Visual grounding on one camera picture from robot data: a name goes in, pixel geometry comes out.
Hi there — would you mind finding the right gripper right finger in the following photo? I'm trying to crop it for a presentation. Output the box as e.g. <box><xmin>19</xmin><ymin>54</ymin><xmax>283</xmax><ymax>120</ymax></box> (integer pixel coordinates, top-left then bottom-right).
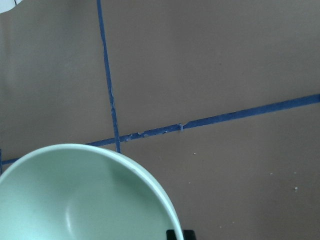
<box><xmin>183</xmin><ymin>229</ymin><xmax>196</xmax><ymax>240</ymax></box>

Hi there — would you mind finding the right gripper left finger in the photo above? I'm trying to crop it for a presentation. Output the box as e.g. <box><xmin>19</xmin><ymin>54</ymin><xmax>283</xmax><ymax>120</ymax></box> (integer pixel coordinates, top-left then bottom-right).
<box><xmin>166</xmin><ymin>229</ymin><xmax>177</xmax><ymax>240</ymax></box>

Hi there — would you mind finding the green bowl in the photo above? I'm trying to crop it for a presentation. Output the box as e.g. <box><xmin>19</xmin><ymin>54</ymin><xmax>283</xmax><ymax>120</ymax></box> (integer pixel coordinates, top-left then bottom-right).
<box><xmin>0</xmin><ymin>144</ymin><xmax>184</xmax><ymax>240</ymax></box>

